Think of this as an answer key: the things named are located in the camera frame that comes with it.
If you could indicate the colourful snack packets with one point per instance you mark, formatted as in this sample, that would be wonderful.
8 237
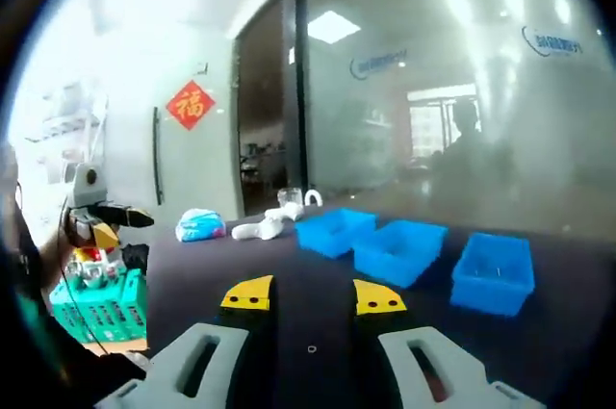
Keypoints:
94 267

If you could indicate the white arched plastic piece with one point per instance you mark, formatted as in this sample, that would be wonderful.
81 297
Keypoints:
313 191

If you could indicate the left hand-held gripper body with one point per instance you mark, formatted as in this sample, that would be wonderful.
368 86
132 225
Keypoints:
89 185

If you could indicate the blue plastic bin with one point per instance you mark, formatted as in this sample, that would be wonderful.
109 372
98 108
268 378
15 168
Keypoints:
327 243
491 296
394 269

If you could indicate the red diamond paper decoration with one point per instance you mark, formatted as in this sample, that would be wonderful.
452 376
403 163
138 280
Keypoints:
191 106

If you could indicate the blue white tissue packet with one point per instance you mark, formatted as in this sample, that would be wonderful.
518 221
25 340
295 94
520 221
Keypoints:
199 226

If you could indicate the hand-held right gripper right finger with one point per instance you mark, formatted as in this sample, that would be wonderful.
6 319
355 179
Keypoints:
457 380

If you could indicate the green printed crate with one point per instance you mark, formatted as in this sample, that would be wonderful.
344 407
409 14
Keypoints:
106 313

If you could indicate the person's dark jacket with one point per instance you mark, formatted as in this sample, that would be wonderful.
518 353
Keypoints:
48 370

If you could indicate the pale wall rack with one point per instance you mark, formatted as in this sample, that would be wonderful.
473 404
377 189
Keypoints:
62 110

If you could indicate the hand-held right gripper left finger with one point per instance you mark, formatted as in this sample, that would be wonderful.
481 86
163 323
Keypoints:
163 370

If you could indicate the clear glass mug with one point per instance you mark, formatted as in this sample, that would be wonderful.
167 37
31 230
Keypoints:
290 197

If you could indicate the small black bag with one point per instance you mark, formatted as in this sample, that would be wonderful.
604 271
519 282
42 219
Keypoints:
136 257

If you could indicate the dark door frame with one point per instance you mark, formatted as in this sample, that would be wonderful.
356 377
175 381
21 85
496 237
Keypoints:
297 91

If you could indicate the blue glass logo sticker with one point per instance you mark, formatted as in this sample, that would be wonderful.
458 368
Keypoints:
380 62
553 43

